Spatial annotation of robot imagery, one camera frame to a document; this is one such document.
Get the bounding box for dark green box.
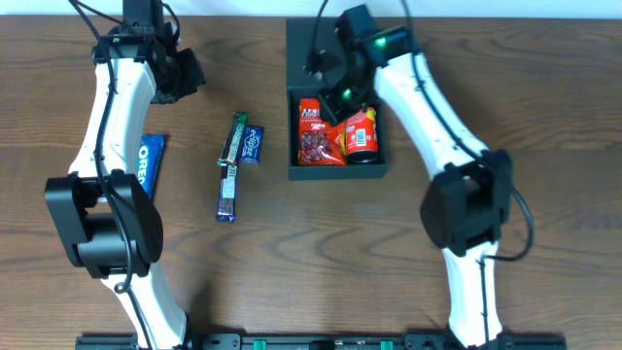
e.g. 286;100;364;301
286;17;388;181

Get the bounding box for blue Oreo cookie pack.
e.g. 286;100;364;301
137;134;165;198

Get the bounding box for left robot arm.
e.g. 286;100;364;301
45;0;204;349

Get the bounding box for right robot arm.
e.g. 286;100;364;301
317;5;514;348

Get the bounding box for red Pringles can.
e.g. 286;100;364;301
344;107;379;164

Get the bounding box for red Hacks candy bag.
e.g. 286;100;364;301
297;98;346;166

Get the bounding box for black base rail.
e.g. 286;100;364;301
74;332;569;350

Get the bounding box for dark blue wafer bar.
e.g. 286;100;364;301
216;164;237;223

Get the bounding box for blue Eclipse mint box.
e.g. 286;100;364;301
239;125;264;164

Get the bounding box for green chocolate bar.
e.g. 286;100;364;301
217;112;250;167

